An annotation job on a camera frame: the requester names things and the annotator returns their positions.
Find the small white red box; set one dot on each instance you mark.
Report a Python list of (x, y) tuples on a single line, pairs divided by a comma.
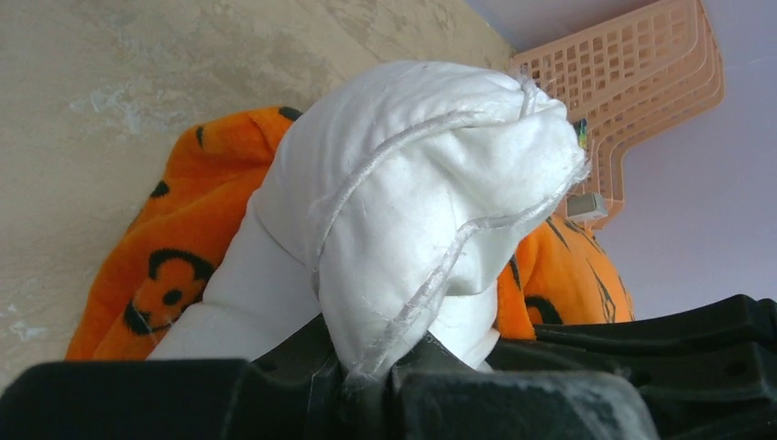
[(586, 207)]

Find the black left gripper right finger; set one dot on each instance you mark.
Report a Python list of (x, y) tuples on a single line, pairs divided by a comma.
[(532, 391)]

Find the orange patterned pillowcase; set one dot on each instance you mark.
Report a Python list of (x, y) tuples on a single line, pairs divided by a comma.
[(559, 275)]

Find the white pillow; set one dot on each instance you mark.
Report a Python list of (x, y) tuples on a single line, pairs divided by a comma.
[(390, 209)]

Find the set of coloured markers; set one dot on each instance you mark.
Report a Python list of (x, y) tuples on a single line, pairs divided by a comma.
[(580, 127)]

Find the pink desk file organizer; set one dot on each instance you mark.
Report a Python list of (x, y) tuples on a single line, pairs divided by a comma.
[(630, 79)]

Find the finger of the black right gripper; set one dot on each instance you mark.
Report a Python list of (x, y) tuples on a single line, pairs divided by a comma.
[(707, 373)]

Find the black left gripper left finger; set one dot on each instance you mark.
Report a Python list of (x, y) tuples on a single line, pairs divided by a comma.
[(288, 393)]

